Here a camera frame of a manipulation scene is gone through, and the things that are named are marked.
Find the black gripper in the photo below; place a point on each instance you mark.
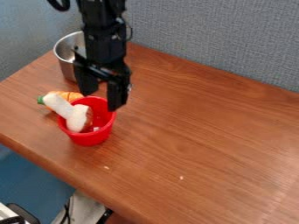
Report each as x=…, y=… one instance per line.
x=104, y=64

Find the red plastic bowl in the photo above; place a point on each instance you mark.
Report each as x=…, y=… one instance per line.
x=98, y=132

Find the brown white plush mushroom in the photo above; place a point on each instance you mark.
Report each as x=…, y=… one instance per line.
x=78, y=115

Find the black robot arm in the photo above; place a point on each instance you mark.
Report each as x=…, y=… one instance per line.
x=102, y=14

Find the orange toy carrot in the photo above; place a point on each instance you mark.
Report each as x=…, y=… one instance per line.
x=70, y=96

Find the stainless steel pot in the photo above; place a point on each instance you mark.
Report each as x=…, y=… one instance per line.
x=67, y=46

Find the white table leg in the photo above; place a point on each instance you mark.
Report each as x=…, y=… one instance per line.
x=85, y=209

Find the black white object corner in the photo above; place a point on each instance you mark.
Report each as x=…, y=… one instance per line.
x=13, y=214

